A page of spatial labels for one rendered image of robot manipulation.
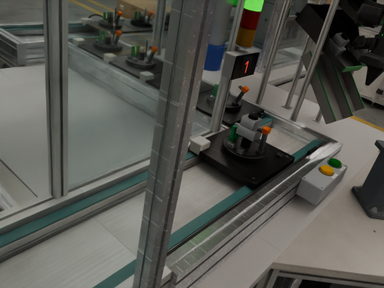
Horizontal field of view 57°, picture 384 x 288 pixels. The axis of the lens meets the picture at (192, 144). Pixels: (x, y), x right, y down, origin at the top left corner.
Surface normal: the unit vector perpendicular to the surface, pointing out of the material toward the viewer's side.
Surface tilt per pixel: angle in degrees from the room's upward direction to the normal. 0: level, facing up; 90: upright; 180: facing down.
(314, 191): 90
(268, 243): 0
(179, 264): 0
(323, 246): 0
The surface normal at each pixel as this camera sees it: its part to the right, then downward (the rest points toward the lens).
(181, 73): -0.65, 0.28
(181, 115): 0.74, 0.44
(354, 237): 0.18, -0.85
